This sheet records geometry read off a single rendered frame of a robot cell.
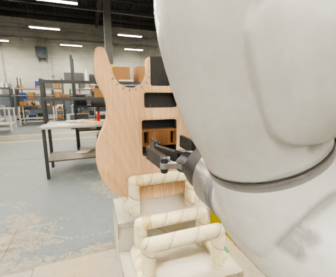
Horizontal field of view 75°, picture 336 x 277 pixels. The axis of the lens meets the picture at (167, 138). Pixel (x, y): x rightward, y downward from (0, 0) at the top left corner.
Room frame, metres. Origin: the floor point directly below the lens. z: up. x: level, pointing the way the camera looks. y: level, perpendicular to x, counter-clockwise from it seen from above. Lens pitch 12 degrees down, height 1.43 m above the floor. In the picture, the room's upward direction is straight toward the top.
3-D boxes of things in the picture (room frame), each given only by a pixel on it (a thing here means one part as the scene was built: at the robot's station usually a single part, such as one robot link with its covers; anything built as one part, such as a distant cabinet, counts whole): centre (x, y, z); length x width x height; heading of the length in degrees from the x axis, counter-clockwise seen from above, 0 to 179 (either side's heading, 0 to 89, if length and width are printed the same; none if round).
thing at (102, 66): (0.58, 0.15, 1.49); 0.07 x 0.04 x 0.10; 109
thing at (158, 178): (0.58, 0.01, 1.20); 0.20 x 0.03 x 0.03; 109
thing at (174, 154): (0.40, -0.01, 1.31); 0.11 x 0.01 x 0.04; 41
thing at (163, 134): (0.61, 0.03, 1.31); 0.10 x 0.03 x 0.05; 109
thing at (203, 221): (0.54, -0.09, 1.07); 0.03 x 0.03 x 0.09
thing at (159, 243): (0.43, -0.04, 1.12); 0.20 x 0.03 x 0.03; 109
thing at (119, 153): (0.62, 0.03, 1.33); 0.35 x 0.04 x 0.40; 109
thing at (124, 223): (0.62, 0.02, 1.02); 0.27 x 0.15 x 0.17; 110
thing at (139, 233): (0.48, 0.07, 1.07); 0.03 x 0.03 x 0.09
